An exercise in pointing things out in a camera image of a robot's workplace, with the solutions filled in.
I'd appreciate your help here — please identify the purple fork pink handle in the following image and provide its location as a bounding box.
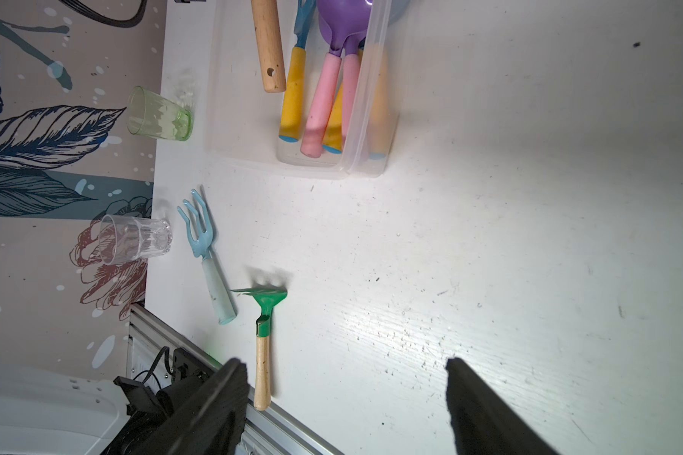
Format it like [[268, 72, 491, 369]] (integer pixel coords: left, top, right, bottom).
[[301, 1, 373, 158], [341, 50, 360, 140]]

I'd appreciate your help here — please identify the dark green rake wooden handle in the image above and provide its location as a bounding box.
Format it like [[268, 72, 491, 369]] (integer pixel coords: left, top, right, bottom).
[[233, 287, 288, 411]]

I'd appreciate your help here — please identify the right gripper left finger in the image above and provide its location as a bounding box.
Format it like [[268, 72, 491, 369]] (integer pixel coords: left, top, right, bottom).
[[138, 358, 250, 454]]

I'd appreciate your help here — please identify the lime green rake wooden handle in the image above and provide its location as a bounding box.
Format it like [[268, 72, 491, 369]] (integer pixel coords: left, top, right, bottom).
[[250, 0, 286, 93]]

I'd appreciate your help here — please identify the clear plastic storage box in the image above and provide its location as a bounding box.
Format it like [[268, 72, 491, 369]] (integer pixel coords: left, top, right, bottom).
[[204, 1, 419, 179]]

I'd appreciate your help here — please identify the clear glass cup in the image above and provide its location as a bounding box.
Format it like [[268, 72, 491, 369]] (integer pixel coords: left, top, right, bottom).
[[99, 214, 173, 265]]

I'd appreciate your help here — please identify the light blue fork pale handle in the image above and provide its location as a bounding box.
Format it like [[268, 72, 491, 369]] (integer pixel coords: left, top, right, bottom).
[[176, 189, 237, 325]]

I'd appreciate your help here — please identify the blue fork rake yellow handle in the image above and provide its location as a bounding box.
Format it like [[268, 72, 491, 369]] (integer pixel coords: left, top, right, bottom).
[[279, 0, 317, 142]]

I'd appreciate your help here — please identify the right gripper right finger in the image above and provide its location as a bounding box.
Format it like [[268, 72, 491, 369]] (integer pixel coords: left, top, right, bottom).
[[446, 358, 556, 454]]

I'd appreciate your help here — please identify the green plastic cup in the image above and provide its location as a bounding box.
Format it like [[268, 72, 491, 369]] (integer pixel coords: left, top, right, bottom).
[[125, 85, 194, 141]]

